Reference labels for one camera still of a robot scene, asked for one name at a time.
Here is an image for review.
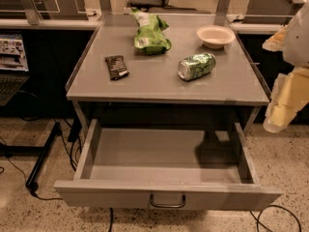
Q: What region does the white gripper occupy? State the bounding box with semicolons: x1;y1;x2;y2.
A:
262;2;309;133

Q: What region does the green soda can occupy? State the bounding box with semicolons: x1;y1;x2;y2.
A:
178;53;216;81

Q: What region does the grey open drawer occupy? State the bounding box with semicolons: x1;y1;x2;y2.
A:
55;121;282;211

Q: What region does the right background desk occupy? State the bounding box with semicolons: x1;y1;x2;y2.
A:
229;0;308;25

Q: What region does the background desk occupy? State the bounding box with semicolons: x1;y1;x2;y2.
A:
229;0;308;25
0;0;101;30

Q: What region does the white paper bowl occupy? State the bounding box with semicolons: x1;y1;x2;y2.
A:
197;25;236;49

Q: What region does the green chip bag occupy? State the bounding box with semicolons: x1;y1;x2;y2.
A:
131;9;172;55

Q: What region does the grey cabinet table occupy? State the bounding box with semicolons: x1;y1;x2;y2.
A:
65;13;272;135

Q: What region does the dark brown snack bar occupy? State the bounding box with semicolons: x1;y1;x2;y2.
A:
105;55;129;80

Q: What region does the black desk leg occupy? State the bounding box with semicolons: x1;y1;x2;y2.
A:
0;122;61;193

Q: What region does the left background desk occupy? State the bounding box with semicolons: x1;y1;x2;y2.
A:
0;0;101;30

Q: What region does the laptop computer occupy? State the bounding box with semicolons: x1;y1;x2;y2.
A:
0;32;30;106

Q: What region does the black floor cable right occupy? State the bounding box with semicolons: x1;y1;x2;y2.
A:
249;204;303;232

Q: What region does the black floor cable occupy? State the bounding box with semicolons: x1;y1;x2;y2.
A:
249;204;303;232
0;116;114;232

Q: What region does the metal drawer handle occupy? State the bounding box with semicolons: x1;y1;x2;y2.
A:
150;194;186;209

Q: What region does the black floor cable left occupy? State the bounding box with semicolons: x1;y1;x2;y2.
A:
0;116;114;232

